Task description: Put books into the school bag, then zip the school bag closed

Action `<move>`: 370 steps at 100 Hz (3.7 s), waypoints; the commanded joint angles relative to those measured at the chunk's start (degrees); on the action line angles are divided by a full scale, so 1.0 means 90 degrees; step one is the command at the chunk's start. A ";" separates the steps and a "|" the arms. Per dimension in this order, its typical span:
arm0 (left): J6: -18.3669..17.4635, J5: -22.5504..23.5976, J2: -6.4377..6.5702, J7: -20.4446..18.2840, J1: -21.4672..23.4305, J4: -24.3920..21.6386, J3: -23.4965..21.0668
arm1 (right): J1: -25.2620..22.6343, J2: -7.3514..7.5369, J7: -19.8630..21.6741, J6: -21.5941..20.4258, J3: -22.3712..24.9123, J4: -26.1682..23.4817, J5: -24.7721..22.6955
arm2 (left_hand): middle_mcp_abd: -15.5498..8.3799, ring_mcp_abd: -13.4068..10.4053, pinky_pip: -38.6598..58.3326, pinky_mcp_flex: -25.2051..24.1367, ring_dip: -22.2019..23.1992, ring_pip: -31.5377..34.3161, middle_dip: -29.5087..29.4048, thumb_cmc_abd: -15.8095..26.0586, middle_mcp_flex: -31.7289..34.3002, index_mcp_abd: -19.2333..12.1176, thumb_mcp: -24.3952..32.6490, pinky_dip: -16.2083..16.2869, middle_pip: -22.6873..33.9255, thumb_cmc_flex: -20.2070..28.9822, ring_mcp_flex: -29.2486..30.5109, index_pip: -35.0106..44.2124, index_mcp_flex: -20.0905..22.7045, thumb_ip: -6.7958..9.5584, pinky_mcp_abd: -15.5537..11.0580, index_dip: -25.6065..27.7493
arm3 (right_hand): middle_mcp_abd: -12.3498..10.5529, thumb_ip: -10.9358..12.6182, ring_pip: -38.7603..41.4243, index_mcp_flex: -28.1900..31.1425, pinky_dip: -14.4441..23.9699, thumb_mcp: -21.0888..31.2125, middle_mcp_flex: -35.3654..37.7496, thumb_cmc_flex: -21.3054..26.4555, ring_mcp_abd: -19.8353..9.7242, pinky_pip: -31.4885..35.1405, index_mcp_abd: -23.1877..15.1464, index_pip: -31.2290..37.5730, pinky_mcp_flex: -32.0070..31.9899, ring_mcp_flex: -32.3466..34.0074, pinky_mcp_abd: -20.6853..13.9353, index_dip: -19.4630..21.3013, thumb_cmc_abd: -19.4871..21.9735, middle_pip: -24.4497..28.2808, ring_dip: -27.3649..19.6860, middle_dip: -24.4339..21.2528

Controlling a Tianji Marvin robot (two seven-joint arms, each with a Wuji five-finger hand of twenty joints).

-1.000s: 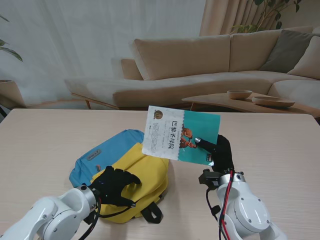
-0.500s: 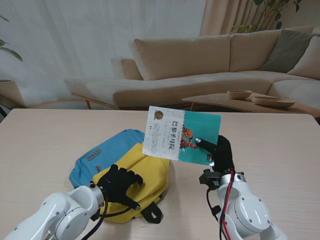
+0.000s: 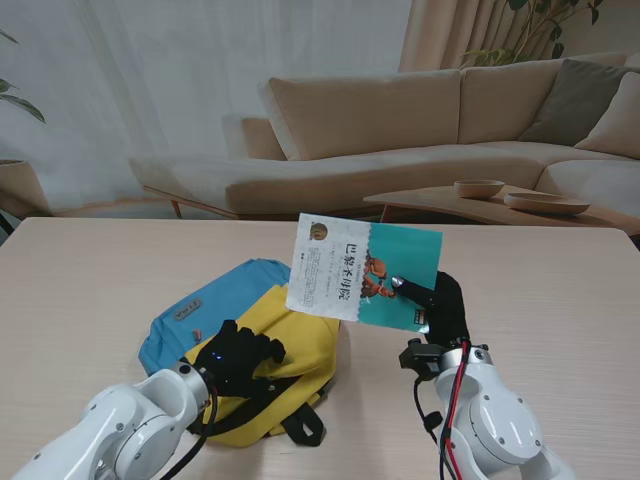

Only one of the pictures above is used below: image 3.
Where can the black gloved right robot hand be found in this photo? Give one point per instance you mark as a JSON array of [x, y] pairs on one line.
[[445, 310]]

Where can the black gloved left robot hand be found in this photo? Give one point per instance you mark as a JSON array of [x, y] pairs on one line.
[[235, 355]]

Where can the yellow and blue school bag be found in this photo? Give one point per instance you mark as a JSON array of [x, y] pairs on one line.
[[240, 310]]

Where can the teal and white cover book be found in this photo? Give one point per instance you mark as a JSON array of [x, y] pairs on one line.
[[365, 270]]

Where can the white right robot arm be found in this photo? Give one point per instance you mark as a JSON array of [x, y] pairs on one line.
[[490, 415]]

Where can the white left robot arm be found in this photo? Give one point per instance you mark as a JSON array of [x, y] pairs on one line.
[[120, 430]]

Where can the wooden coffee table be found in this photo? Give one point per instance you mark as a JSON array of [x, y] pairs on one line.
[[440, 202]]

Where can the small deep wooden bowl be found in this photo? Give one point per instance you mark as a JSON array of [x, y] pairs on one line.
[[477, 189]]

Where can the wide shallow wooden bowl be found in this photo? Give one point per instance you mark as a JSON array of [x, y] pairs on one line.
[[545, 204]]

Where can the beige sofa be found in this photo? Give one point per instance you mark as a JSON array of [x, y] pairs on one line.
[[375, 125]]

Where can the grey cushion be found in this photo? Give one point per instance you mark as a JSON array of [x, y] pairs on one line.
[[570, 100]]

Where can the beige cushion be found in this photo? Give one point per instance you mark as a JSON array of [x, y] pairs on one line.
[[620, 130]]

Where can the black stand pole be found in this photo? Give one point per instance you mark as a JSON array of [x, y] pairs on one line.
[[4, 222]]

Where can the beige plant pot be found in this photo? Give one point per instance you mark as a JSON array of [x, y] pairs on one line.
[[20, 190]]

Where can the beige curtain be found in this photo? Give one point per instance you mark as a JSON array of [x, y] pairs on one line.
[[450, 30]]

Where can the tall green leafy plant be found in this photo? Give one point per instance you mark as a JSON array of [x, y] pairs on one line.
[[530, 35]]

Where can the sheer white curtain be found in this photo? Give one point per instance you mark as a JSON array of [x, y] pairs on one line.
[[150, 75]]

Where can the pale green leafy plant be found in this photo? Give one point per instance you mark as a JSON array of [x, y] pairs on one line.
[[25, 105]]

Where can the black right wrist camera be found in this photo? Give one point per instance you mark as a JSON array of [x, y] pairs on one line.
[[422, 360]]

